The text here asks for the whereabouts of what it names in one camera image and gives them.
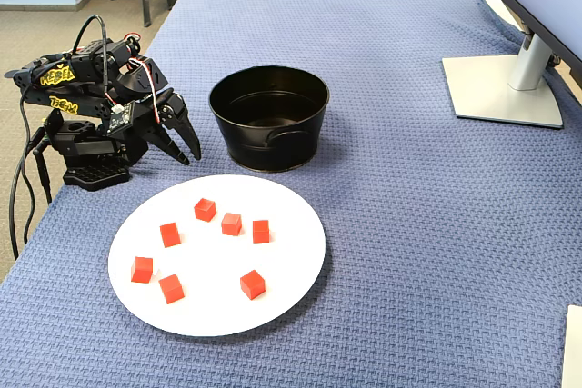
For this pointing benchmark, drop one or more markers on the white paper sheet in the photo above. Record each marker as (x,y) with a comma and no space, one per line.
(574,347)

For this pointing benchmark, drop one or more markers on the small wrist camera board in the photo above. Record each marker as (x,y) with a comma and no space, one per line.
(119,118)

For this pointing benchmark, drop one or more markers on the blue woven table cloth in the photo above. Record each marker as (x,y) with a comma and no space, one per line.
(409,224)

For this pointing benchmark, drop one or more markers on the black metal bucket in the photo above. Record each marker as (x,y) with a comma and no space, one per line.
(254,147)

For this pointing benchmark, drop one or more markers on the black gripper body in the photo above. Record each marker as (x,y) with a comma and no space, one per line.
(169,112)

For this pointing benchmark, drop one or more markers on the round white plate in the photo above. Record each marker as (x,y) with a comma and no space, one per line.
(213,261)

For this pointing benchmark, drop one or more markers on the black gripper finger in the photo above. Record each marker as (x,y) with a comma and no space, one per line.
(169,145)
(187,131)

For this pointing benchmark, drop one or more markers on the silver monitor stand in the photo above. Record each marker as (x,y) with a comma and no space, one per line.
(491,88)

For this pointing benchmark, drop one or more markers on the small red cube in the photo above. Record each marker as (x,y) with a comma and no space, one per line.
(170,234)
(261,231)
(252,284)
(231,224)
(172,288)
(205,209)
(142,269)

